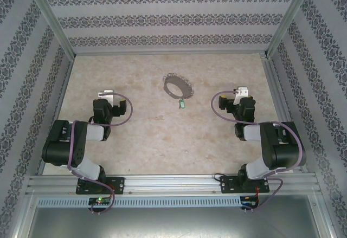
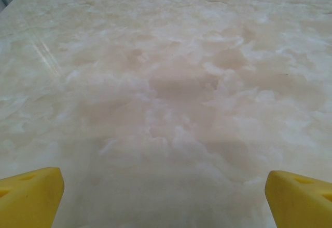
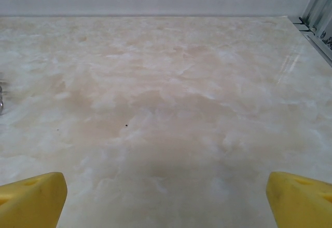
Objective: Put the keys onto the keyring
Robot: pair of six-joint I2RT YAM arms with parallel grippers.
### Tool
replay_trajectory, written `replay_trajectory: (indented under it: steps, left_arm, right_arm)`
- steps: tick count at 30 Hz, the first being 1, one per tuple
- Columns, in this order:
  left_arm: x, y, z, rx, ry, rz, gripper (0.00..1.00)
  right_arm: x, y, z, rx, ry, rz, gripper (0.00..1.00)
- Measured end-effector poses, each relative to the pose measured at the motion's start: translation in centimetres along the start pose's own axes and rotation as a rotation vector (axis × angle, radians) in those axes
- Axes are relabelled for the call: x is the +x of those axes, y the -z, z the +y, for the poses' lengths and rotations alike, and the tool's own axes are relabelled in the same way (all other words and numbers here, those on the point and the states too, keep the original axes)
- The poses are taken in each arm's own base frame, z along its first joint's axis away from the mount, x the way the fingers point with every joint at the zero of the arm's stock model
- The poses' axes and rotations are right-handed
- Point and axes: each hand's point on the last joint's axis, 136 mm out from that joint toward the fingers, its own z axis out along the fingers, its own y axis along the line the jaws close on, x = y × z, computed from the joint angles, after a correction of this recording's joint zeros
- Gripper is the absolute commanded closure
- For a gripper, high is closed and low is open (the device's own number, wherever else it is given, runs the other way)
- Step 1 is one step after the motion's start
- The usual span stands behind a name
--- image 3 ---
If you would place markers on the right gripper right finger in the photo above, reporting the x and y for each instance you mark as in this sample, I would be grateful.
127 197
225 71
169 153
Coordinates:
301 202

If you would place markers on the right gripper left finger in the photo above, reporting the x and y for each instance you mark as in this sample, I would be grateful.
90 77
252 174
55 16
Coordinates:
31 202

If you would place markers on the large metal keyring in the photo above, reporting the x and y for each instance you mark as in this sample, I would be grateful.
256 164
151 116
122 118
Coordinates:
1 106

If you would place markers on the aluminium side rail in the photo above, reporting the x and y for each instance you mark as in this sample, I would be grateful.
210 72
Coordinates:
319 42

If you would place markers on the aluminium corner post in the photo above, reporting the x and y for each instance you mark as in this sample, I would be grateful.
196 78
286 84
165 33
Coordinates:
317 4

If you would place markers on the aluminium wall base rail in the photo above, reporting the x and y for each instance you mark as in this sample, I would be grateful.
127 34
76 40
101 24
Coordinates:
155 15

